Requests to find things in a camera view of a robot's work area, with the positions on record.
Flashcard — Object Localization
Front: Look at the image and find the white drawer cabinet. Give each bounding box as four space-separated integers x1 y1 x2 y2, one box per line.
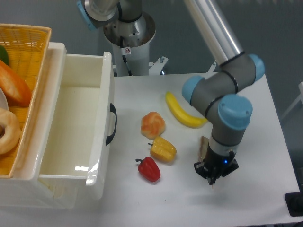
0 43 86 209

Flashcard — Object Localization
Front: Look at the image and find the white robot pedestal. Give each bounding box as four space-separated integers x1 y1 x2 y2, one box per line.
104 12 156 77

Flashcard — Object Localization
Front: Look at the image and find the yellow banana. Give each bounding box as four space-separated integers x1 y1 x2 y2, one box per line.
165 91 208 128

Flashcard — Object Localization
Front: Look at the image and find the green vegetable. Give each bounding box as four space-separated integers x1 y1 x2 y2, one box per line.
0 45 9 66

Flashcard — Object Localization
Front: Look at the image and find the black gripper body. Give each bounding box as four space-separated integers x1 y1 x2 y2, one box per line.
205 145 234 175

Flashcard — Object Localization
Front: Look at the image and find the black device at edge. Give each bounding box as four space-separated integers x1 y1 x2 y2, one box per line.
285 192 303 217

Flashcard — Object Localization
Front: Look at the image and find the black drawer handle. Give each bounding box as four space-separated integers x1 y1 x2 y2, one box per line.
106 103 117 145

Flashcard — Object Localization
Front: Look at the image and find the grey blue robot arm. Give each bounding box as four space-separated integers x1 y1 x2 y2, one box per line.
77 0 265 185

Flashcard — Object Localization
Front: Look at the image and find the yellow wicker basket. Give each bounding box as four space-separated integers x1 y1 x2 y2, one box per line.
0 24 52 179

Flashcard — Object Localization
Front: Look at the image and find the white plate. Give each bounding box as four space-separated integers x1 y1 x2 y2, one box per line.
0 89 9 110

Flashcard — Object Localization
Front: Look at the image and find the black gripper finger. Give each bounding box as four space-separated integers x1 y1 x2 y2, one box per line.
194 162 213 185
213 158 239 185

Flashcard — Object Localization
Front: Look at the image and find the white table frame bracket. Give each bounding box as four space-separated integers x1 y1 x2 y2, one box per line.
149 56 169 76

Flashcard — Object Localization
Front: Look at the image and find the white chair frame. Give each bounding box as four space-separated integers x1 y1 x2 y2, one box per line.
281 82 303 122

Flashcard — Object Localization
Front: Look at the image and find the red bell pepper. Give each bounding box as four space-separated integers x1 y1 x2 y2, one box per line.
135 157 161 183

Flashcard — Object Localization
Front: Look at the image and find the orange baguette loaf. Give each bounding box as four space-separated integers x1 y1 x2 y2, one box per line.
0 61 32 107

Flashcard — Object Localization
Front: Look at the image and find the white plastic drawer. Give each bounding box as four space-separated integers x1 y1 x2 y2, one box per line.
39 52 114 200

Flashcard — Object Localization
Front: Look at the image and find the yellow bell pepper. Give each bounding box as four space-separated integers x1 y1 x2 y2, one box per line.
148 136 177 163

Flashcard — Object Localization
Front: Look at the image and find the round knotted bread roll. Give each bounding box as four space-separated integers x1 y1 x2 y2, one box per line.
141 112 166 140

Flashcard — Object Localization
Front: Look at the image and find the toast slice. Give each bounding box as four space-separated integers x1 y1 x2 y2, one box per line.
198 136 214 190

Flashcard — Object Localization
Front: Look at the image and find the beige bagel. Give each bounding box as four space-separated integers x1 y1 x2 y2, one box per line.
0 108 21 155

